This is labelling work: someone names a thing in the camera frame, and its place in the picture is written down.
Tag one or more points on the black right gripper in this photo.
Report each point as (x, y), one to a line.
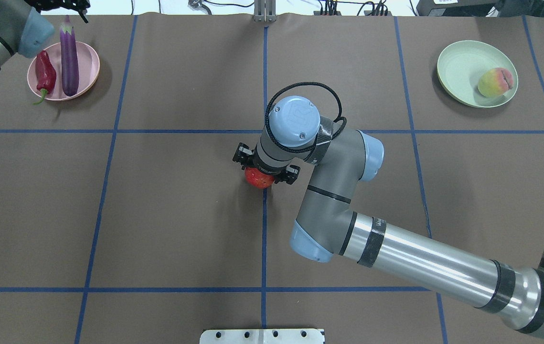
(242, 156)

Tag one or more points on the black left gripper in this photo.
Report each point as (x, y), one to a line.
(61, 4)

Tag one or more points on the red tomato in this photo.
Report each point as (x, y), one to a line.
(258, 179)

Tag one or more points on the purple eggplant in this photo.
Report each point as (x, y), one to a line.
(69, 58)

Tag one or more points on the red chili pepper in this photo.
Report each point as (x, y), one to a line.
(45, 75)

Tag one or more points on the peach fruit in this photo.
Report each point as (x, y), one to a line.
(496, 82)

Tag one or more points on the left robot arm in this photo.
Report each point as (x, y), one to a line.
(24, 30)

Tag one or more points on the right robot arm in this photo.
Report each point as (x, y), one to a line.
(326, 225)

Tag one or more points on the pink plate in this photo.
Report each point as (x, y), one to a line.
(89, 68)

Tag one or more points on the brown table mat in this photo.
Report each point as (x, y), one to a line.
(123, 218)

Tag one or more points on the green plate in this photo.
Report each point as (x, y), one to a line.
(460, 66)

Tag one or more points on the aluminium frame post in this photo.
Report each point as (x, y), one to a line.
(265, 11)

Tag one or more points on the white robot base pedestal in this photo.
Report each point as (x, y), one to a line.
(264, 336)

